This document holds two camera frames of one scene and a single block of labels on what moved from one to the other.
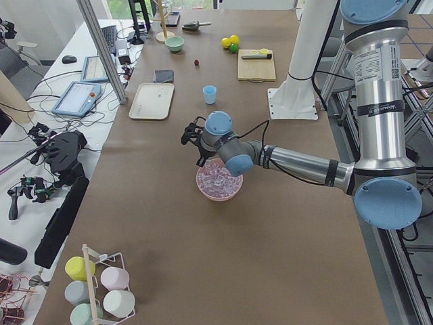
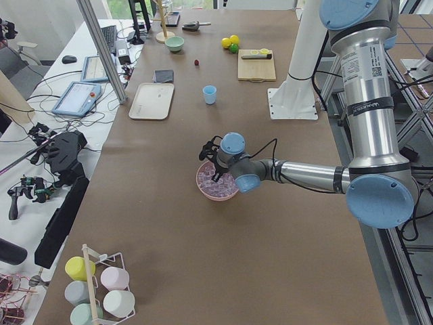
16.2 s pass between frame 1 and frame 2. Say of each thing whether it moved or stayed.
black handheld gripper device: stayed
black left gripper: moved
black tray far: stayed
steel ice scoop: stayed
